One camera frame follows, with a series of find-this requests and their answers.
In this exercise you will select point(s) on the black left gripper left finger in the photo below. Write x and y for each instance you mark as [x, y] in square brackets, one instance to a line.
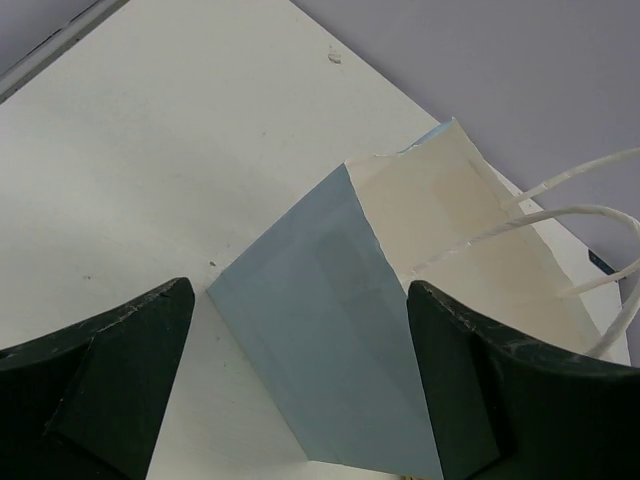
[88, 401]

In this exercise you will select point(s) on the blue white paper bag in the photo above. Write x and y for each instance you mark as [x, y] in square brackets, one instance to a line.
[318, 303]

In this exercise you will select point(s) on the blue table corner sticker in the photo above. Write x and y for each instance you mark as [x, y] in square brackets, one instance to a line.
[599, 263]

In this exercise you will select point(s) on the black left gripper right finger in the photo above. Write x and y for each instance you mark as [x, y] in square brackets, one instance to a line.
[505, 405]

